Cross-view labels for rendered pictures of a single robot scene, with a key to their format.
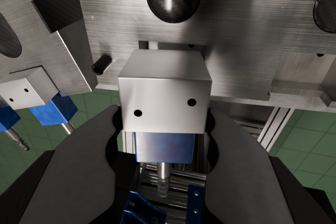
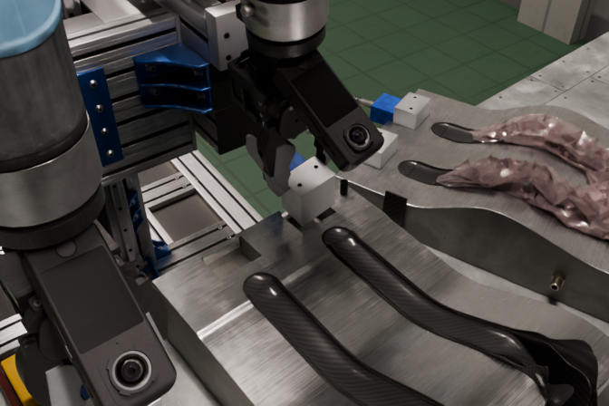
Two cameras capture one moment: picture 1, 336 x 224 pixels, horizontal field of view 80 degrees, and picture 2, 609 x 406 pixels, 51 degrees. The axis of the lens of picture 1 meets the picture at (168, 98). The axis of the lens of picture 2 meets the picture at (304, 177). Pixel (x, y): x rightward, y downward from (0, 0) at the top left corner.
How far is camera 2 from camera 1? 0.60 m
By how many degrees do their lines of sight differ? 24
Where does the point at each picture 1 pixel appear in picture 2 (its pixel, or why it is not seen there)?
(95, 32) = (360, 200)
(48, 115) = not seen: hidden behind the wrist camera
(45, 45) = (385, 183)
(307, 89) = (213, 261)
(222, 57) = (286, 233)
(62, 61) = (369, 180)
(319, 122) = not seen: outside the picture
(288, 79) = (225, 264)
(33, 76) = (378, 158)
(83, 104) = not seen: hidden behind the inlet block
